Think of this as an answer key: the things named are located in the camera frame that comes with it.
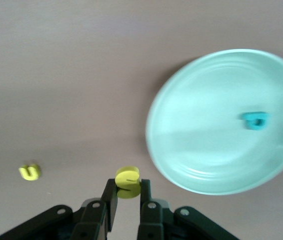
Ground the teal foam letter p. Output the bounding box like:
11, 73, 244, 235
239, 111, 270, 132

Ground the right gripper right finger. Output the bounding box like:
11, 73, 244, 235
136, 179, 240, 240

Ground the brown table cover sheet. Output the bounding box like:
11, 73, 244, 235
0, 0, 283, 240

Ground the yellow foam letter u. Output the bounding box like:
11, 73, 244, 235
18, 163, 42, 182

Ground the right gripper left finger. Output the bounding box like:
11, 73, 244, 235
0, 178, 119, 240

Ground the light green plate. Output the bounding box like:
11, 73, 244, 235
145, 48, 283, 196

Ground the yellow foam letter s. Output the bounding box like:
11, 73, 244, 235
114, 166, 142, 200

